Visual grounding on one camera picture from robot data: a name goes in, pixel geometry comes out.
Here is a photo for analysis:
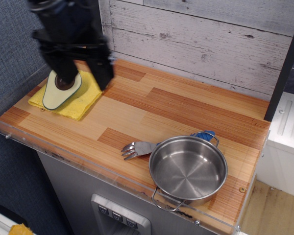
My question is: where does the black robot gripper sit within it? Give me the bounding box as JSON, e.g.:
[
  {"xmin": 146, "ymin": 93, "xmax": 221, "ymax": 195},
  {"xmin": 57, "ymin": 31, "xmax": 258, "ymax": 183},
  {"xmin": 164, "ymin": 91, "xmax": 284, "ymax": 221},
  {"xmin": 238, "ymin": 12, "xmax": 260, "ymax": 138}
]
[{"xmin": 29, "ymin": 0, "xmax": 115, "ymax": 91}]

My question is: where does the toy avocado half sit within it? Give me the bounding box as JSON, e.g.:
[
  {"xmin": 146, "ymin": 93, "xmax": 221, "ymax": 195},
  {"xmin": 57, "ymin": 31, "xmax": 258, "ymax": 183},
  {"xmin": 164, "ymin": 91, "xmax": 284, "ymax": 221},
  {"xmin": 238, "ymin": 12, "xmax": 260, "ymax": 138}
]
[{"xmin": 43, "ymin": 70, "xmax": 82, "ymax": 110}]

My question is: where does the stainless steel pot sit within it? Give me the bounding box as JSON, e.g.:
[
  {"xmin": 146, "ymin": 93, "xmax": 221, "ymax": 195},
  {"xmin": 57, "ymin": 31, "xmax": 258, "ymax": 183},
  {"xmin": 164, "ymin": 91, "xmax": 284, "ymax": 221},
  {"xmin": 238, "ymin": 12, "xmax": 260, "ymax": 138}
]
[{"xmin": 149, "ymin": 136, "xmax": 228, "ymax": 212}]

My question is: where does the yellow folded cloth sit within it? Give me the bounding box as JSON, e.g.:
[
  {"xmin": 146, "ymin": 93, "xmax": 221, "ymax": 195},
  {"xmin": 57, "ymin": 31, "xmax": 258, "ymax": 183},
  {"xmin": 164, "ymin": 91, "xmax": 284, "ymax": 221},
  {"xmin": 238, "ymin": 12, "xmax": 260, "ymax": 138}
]
[{"xmin": 28, "ymin": 70, "xmax": 102, "ymax": 120}]

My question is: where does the clear acrylic edge guard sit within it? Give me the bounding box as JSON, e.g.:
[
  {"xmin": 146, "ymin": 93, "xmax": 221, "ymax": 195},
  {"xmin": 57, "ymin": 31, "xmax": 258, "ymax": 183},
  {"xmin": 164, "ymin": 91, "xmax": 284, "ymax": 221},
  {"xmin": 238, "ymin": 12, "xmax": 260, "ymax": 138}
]
[{"xmin": 0, "ymin": 60, "xmax": 270, "ymax": 225}]

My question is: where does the grey toy cabinet front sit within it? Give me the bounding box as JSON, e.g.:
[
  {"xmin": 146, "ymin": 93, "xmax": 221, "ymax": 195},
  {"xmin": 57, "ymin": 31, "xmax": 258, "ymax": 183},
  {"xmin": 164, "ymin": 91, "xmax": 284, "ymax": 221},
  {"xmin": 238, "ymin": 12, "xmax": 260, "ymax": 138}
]
[{"xmin": 38, "ymin": 152, "xmax": 240, "ymax": 235}]

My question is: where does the silver dispenser button panel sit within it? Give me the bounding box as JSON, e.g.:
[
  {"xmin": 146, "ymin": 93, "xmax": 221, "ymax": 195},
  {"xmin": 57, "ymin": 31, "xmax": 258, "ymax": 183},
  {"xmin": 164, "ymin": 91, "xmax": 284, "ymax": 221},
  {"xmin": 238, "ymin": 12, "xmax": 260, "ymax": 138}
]
[{"xmin": 91, "ymin": 193, "xmax": 151, "ymax": 235}]

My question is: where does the white ridged side counter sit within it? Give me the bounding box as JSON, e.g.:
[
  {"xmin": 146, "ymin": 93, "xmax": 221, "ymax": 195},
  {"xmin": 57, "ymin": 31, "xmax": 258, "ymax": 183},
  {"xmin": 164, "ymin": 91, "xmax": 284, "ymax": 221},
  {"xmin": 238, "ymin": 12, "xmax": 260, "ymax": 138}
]
[{"xmin": 256, "ymin": 92, "xmax": 294, "ymax": 196}]

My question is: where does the blue handled metal fork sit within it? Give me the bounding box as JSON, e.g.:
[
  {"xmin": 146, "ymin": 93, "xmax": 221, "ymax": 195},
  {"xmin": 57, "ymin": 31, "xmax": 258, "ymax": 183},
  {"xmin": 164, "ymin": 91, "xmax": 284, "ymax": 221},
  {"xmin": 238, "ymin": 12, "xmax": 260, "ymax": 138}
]
[{"xmin": 121, "ymin": 130, "xmax": 219, "ymax": 161}]

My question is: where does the right black upright post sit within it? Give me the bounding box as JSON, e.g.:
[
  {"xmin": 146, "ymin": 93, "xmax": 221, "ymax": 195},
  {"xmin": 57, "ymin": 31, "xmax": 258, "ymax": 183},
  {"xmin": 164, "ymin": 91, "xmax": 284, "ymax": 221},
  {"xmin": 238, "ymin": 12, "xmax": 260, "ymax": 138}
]
[{"xmin": 264, "ymin": 35, "xmax": 294, "ymax": 122}]

